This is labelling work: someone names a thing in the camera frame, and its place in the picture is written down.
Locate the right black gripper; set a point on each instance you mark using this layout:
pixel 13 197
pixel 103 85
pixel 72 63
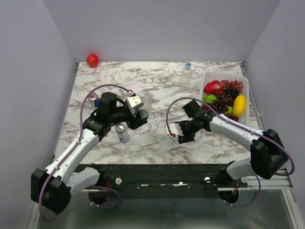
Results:
pixel 186 138

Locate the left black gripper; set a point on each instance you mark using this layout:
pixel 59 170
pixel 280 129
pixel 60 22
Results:
pixel 137 122

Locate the green label water bottle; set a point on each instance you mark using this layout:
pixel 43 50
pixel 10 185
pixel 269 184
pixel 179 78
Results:
pixel 147 105

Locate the clear unlabeled plastic bottle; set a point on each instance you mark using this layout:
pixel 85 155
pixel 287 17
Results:
pixel 185 78

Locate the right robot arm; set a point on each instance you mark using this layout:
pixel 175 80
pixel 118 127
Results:
pixel 267 154

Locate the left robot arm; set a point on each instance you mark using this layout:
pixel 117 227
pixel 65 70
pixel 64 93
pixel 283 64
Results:
pixel 53 187

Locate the tilted silver drink can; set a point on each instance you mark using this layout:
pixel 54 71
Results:
pixel 122 133

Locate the green striped ball fruit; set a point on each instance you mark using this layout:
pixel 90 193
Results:
pixel 209 99

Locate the dark purple grape bunch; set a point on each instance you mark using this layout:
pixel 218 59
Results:
pixel 225 99

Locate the upright red bull can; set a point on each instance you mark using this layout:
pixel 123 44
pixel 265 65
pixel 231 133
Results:
pixel 93 100

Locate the red dragon fruit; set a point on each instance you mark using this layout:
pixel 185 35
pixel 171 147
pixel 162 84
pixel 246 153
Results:
pixel 213 87

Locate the white plastic fruit basket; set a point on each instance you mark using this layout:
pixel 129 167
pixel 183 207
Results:
pixel 209 76

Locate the red grape bunch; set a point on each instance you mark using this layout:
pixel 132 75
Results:
pixel 235 84

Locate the red apple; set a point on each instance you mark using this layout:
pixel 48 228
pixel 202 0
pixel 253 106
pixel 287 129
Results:
pixel 92 60

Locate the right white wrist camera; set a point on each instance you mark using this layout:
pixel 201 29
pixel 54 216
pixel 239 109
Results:
pixel 174 130

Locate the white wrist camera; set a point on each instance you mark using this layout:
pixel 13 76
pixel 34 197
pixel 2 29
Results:
pixel 134 103
pixel 174 130

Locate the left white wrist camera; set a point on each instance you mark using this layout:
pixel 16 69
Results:
pixel 134 103

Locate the black mounting base rail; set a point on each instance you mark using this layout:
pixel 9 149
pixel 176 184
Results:
pixel 136 181

